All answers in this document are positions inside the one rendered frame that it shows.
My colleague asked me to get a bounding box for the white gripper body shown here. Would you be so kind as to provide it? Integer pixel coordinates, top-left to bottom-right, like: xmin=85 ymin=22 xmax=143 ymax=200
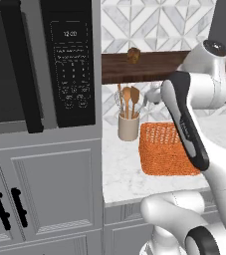
xmin=143 ymin=82 xmax=164 ymax=106

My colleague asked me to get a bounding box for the orange woven basket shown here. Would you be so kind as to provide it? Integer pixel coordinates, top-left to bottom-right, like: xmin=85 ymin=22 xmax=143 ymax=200
xmin=137 ymin=122 xmax=202 ymax=177

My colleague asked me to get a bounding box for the grey base cabinet door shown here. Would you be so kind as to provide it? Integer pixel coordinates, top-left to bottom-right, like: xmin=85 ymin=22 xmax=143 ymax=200
xmin=104 ymin=221 xmax=158 ymax=255

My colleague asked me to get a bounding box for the wooden spatula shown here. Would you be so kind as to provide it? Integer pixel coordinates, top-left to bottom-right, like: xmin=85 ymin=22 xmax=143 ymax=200
xmin=129 ymin=85 xmax=141 ymax=120

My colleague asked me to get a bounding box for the wooden spoon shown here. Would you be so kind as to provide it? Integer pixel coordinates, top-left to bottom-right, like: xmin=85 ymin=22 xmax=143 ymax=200
xmin=121 ymin=86 xmax=132 ymax=121

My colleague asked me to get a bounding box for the metal whisk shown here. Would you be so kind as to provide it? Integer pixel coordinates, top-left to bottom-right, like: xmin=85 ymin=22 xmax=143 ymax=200
xmin=113 ymin=91 xmax=125 ymax=118

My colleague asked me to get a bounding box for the brown round jar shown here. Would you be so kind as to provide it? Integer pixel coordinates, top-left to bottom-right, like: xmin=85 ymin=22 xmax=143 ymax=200
xmin=126 ymin=47 xmax=141 ymax=65

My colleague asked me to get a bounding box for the beige utensil pot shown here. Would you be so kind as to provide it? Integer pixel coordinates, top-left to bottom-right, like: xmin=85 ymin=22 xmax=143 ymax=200
xmin=117 ymin=112 xmax=141 ymax=142

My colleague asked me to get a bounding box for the grey microwave oven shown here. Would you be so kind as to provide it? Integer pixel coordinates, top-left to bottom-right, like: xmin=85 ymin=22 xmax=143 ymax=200
xmin=0 ymin=0 xmax=103 ymax=136

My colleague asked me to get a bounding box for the grey wide drawer front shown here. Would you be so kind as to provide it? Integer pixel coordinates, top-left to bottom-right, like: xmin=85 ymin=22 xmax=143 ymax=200
xmin=0 ymin=228 xmax=104 ymax=255

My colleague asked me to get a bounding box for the dark wooden wall shelf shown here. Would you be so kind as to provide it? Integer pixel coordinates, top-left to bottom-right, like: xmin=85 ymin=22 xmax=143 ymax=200
xmin=101 ymin=50 xmax=226 ymax=86

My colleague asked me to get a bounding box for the dark grey wall cabinet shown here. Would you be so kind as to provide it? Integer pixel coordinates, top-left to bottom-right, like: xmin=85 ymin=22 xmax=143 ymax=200
xmin=207 ymin=0 xmax=226 ymax=62

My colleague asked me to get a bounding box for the black microwave door handle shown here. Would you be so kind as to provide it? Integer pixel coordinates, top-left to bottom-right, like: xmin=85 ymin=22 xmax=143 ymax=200
xmin=0 ymin=0 xmax=45 ymax=134

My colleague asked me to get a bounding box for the black cabinet door handle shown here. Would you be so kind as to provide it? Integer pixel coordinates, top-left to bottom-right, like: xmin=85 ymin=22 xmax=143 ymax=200
xmin=10 ymin=187 xmax=29 ymax=229
xmin=0 ymin=189 xmax=12 ymax=231

